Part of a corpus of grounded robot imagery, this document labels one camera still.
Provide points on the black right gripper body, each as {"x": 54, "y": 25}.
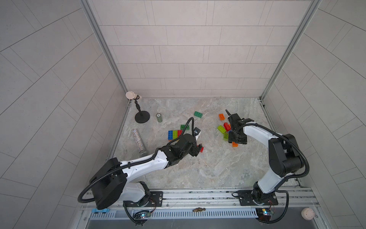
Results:
{"x": 234, "y": 122}

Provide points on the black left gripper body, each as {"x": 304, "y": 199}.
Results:
{"x": 195, "y": 149}

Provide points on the small dark blue lego brick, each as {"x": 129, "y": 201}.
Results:
{"x": 170, "y": 135}

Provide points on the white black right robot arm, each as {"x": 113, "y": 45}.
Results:
{"x": 286, "y": 160}

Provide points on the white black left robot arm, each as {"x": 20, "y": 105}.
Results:
{"x": 114, "y": 181}

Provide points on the small lime green lego brick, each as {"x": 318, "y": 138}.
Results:
{"x": 226, "y": 136}

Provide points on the dark green lego brick near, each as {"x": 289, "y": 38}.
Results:
{"x": 182, "y": 127}

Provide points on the dark green lego brick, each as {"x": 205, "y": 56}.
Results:
{"x": 198, "y": 114}
{"x": 182, "y": 127}

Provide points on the dark green lego brick far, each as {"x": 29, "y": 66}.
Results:
{"x": 198, "y": 114}

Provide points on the glitter silver microphone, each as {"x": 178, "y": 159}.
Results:
{"x": 139, "y": 143}

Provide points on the green camouflage can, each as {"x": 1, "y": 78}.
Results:
{"x": 159, "y": 118}

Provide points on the black microphone stand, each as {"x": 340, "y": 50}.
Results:
{"x": 142, "y": 116}

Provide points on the brass fitting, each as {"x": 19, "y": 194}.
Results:
{"x": 199, "y": 209}

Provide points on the left circuit board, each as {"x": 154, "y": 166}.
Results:
{"x": 144, "y": 214}

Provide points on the circuit board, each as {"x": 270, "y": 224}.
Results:
{"x": 144, "y": 214}
{"x": 264, "y": 214}

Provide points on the right circuit board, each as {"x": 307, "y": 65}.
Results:
{"x": 264, "y": 214}

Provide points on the light blue clip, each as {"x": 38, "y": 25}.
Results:
{"x": 96, "y": 211}

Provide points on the beige round knob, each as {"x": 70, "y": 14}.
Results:
{"x": 307, "y": 214}

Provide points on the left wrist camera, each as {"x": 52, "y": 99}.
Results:
{"x": 196, "y": 131}

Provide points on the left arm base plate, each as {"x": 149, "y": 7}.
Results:
{"x": 155, "y": 199}

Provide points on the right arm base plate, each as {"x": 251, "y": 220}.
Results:
{"x": 253, "y": 197}

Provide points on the metal corner frame post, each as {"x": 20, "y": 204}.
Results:
{"x": 290, "y": 48}

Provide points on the left metal corner post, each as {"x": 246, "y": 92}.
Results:
{"x": 85, "y": 5}

